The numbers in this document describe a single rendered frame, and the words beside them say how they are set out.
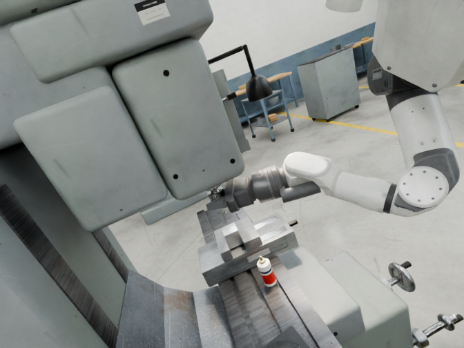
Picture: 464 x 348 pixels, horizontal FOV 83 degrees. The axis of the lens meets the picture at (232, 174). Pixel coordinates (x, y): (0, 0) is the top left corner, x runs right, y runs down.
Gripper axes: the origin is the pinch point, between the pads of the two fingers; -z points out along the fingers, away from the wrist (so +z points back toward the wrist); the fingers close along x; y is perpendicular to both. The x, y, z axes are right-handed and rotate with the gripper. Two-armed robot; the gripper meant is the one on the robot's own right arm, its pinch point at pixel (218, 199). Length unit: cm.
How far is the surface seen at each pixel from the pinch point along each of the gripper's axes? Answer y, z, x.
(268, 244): 27.4, 7.0, -10.2
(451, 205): 125, 136, -123
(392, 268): 61, 49, -20
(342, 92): 83, 164, -438
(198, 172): -12.7, 1.3, 10.2
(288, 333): 14.9, 11.1, 30.9
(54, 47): -43.8, -10.5, 16.3
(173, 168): -16.0, -3.0, 11.6
